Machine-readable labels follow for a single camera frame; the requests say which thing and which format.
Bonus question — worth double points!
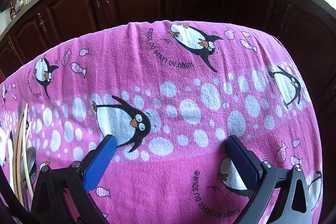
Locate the wooden handled spoon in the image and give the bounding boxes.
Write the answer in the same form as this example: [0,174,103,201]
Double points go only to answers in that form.
[21,147,37,198]

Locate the pink penguin print towel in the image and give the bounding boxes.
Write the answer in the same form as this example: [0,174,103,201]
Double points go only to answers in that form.
[1,20,322,223]

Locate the dark wooden base cabinets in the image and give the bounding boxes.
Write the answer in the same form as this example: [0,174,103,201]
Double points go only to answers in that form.
[0,0,336,119]

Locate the metal fork wooden handle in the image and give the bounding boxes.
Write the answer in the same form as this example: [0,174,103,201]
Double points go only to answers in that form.
[13,102,24,205]

